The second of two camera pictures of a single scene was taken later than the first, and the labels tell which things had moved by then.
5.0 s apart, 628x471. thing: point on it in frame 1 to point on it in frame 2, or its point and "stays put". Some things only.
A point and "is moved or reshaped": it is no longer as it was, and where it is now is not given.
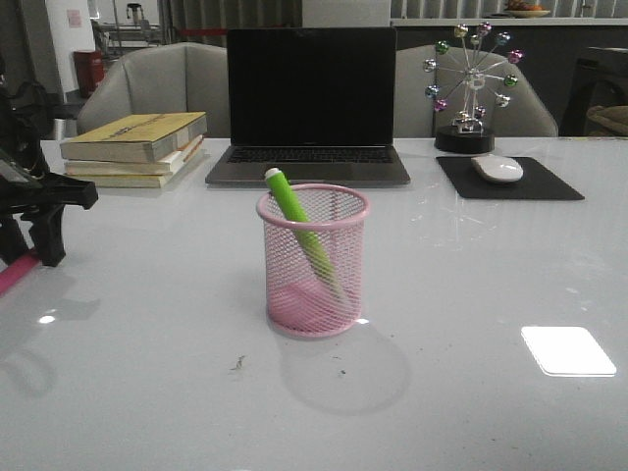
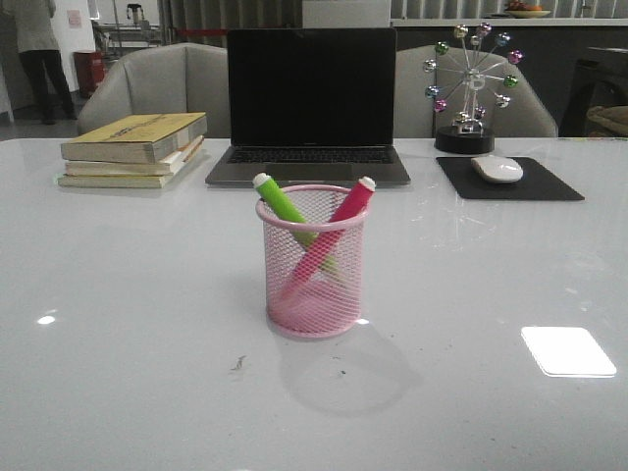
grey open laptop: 318,104 stays put
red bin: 89,67 stays put
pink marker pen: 18,269 to 323,241
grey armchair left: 173,78 stays put
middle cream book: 112,168 stays put
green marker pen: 302,227 is moved or reshaped
